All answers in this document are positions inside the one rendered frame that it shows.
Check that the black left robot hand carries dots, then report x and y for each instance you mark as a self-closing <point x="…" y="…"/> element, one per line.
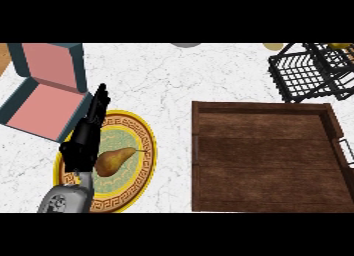
<point x="86" y="133"/>

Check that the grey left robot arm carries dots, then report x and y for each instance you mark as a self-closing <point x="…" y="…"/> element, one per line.
<point x="70" y="197"/>

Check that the brown wooden tray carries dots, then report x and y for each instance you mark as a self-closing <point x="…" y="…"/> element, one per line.
<point x="269" y="160"/>

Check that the yellow lemon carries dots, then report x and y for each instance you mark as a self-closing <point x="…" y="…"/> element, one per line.
<point x="340" y="45"/>

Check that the brown pear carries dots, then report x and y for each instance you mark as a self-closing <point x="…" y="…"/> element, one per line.
<point x="111" y="160"/>

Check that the yellow patterned round plate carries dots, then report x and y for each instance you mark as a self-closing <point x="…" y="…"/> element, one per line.
<point x="127" y="160"/>

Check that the open pink and teal box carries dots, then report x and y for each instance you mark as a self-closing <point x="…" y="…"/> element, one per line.
<point x="43" y="90"/>

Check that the grey round object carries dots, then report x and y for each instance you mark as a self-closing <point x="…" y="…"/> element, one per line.
<point x="185" y="44"/>

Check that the pale yellow round object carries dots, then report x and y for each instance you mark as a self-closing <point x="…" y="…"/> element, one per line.
<point x="272" y="46"/>

